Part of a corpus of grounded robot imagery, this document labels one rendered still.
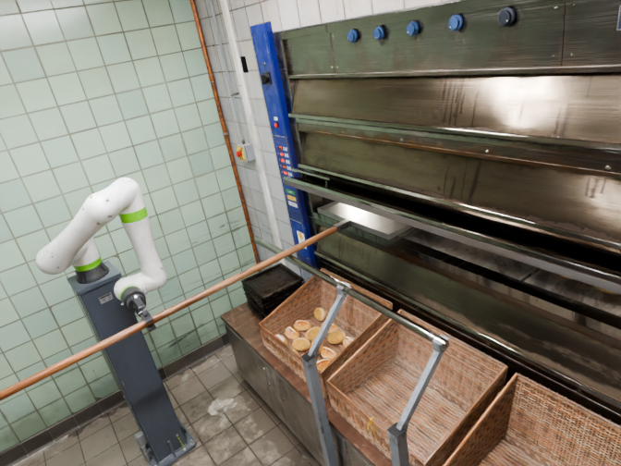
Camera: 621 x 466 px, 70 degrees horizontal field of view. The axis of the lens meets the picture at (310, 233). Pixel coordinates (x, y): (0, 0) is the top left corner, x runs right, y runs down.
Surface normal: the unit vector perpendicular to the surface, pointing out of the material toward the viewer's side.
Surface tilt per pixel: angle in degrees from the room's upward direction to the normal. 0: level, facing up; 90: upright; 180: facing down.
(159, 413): 90
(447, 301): 70
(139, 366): 90
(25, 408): 90
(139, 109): 90
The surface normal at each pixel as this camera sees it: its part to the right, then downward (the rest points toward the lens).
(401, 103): -0.81, 0.04
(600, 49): -0.82, 0.35
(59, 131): 0.58, 0.26
